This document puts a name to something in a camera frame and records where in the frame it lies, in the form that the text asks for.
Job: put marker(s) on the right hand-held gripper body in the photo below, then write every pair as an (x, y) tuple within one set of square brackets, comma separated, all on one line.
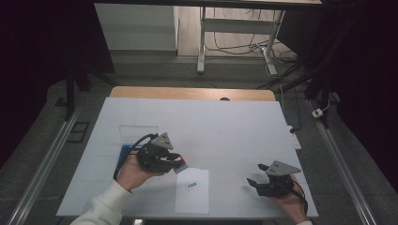
[(278, 184)]

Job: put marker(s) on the blue ink pad box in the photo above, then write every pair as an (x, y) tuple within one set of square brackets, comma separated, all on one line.
[(123, 153)]

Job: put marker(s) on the person's left hand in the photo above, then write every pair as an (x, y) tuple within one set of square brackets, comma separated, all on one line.
[(133, 175)]

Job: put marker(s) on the red and grey stamp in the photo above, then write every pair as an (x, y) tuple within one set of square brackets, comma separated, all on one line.
[(181, 166)]

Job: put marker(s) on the dark curtain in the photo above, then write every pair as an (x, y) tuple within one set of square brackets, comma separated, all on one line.
[(37, 47), (369, 62)]

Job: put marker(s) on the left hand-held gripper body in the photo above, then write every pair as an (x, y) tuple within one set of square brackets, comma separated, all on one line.
[(153, 157)]

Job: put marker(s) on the white paper sheet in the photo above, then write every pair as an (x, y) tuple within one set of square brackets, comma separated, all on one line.
[(192, 200)]

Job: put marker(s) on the white table cover sheet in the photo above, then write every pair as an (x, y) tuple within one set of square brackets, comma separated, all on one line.
[(219, 131)]

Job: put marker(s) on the black table grommet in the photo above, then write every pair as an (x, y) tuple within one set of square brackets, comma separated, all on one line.
[(224, 99)]

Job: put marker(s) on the aluminium floor rail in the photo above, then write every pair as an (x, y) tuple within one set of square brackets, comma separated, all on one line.
[(47, 159), (341, 162)]

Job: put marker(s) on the person's right hand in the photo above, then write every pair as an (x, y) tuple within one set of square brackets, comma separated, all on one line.
[(294, 204)]

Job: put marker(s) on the black floor frame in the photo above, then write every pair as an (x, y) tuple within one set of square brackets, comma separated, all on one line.
[(78, 132)]

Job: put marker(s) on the white desk frame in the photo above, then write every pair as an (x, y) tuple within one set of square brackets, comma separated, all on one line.
[(237, 26)]

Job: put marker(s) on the white cabinet panel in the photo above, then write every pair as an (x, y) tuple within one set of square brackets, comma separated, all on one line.
[(137, 28)]

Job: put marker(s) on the white plug adapter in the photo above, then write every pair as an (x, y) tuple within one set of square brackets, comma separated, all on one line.
[(317, 113)]

